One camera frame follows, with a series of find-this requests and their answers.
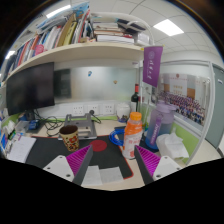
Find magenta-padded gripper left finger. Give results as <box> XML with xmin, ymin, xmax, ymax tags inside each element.
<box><xmin>43</xmin><ymin>144</ymin><xmax>95</xmax><ymax>187</ymax></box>

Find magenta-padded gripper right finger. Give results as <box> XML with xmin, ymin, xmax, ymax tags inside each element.
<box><xmin>134</xmin><ymin>144</ymin><xmax>183</xmax><ymax>185</ymax></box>

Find orange-capped drink bottle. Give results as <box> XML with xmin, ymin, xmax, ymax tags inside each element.
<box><xmin>121</xmin><ymin>111</ymin><xmax>144</xmax><ymax>160</ymax></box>

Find translucent purple water jug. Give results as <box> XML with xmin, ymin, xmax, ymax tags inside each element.
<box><xmin>144</xmin><ymin>100</ymin><xmax>176</xmax><ymax>150</ymax></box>

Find black red-edged desk mat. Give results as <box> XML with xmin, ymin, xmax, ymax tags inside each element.
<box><xmin>25</xmin><ymin>134</ymin><xmax>134</xmax><ymax>181</ymax></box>

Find crumpled white tissue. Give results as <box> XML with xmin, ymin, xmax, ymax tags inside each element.
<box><xmin>155</xmin><ymin>128</ymin><xmax>190</xmax><ymax>160</ymax></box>

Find printed paper cup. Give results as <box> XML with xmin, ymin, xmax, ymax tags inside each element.
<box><xmin>59</xmin><ymin>124</ymin><xmax>81</xmax><ymax>153</ymax></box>

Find white paper notebook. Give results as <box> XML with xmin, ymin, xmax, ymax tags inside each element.
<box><xmin>6</xmin><ymin>134</ymin><xmax>37</xmax><ymax>164</ymax></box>

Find flat round red coaster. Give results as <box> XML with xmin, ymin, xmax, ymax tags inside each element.
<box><xmin>89</xmin><ymin>139</ymin><xmax>108</xmax><ymax>153</ymax></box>

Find grey metal laptop stand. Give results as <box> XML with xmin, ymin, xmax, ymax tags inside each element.
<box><xmin>58</xmin><ymin>113</ymin><xmax>98</xmax><ymax>141</ymax></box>

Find white paper sheet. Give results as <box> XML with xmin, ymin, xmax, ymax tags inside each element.
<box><xmin>81</xmin><ymin>165</ymin><xmax>124</xmax><ymax>187</ymax></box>

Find small blue device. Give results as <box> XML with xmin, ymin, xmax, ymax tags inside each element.
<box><xmin>27</xmin><ymin>119</ymin><xmax>41</xmax><ymax>132</ymax></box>

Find group photo poster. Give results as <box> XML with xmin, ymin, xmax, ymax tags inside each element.
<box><xmin>158</xmin><ymin>73</ymin><xmax>208</xmax><ymax>126</ymax></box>

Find white lidded jar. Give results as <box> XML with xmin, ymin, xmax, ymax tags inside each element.
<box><xmin>115</xmin><ymin>103</ymin><xmax>132</xmax><ymax>122</ymax></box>

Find dark wine bottle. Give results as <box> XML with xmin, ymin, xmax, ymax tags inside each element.
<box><xmin>130</xmin><ymin>83</ymin><xmax>141</xmax><ymax>113</ymax></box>

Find grey door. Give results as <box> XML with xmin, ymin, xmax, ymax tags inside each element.
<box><xmin>205</xmin><ymin>63</ymin><xmax>224</xmax><ymax>149</ymax></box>

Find black computer monitor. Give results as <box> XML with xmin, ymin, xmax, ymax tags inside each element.
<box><xmin>5</xmin><ymin>61</ymin><xmax>55</xmax><ymax>117</ymax></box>

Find purple pennant flag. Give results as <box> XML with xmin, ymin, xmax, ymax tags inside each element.
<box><xmin>142</xmin><ymin>45</ymin><xmax>164</xmax><ymax>88</ymax></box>

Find white shelf with books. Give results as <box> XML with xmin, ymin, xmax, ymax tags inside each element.
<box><xmin>1</xmin><ymin>1</ymin><xmax>155</xmax><ymax>84</ymax></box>

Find ceiling light panels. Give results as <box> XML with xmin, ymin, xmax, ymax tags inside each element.
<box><xmin>4</xmin><ymin>4</ymin><xmax>185</xmax><ymax>60</ymax></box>

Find tangled black cable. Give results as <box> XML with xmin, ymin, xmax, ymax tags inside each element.
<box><xmin>33</xmin><ymin>111</ymin><xmax>68</xmax><ymax>138</ymax></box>

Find coiled blue cable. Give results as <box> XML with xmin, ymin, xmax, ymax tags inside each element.
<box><xmin>109</xmin><ymin>128</ymin><xmax>126</xmax><ymax>147</ymax></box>

